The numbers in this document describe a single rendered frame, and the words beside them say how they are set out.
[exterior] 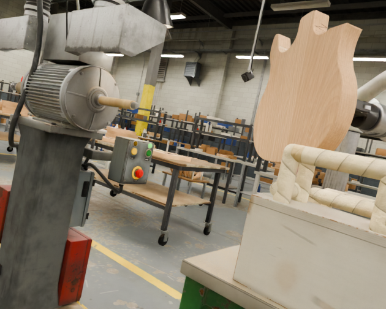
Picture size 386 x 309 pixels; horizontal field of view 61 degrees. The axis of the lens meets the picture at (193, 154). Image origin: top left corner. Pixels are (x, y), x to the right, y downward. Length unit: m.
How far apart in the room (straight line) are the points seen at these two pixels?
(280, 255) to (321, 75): 0.42
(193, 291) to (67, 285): 1.04
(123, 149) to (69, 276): 0.64
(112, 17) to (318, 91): 0.65
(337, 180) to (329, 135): 0.90
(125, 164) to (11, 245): 0.58
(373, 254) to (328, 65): 0.43
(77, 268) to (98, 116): 0.73
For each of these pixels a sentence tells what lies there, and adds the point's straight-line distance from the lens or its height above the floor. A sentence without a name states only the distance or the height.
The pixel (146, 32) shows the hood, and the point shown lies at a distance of 1.11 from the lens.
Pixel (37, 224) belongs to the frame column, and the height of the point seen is 0.70.
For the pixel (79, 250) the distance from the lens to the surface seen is 1.66.
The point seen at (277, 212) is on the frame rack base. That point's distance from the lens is 0.62.
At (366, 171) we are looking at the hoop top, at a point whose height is 1.19.
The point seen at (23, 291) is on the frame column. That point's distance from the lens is 1.63.
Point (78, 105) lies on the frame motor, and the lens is 1.30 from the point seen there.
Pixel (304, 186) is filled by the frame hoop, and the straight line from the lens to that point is 0.70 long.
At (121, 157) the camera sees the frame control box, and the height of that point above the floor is 1.03.
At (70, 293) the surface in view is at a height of 0.36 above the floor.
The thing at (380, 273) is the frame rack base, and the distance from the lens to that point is 0.58.
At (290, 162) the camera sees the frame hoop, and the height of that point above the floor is 1.18.
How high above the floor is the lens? 1.19
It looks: 3 degrees down
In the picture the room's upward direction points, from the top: 12 degrees clockwise
